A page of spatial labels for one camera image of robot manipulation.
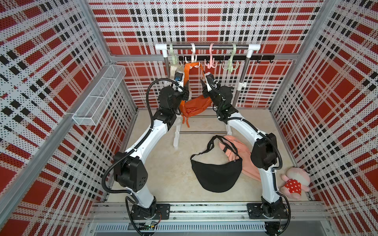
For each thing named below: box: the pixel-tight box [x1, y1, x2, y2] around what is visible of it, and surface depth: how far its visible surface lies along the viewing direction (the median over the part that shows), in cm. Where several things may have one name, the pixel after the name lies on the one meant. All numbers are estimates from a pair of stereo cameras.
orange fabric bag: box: [180, 61, 213, 128], surface depth 92 cm
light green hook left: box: [169, 43, 177, 65], surface depth 70 cm
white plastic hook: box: [185, 42, 201, 68], surface depth 72 cm
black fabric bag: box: [190, 134, 243, 193], surface depth 87 cm
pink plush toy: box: [280, 166, 311, 201], surface depth 80 cm
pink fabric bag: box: [219, 135, 261, 181], surface depth 90 cm
